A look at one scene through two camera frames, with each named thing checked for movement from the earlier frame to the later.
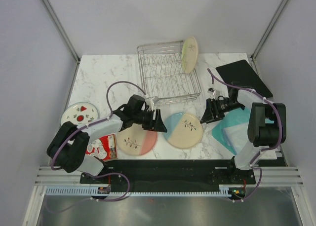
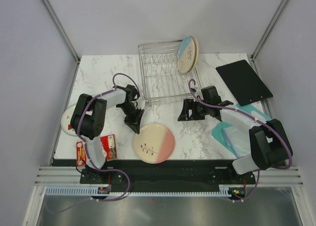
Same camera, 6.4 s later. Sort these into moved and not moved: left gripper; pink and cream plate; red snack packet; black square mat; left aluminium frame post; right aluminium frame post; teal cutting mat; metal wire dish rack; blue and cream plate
Moved: blue and cream plate; left gripper; pink and cream plate
Not moved: right aluminium frame post; black square mat; left aluminium frame post; red snack packet; teal cutting mat; metal wire dish rack
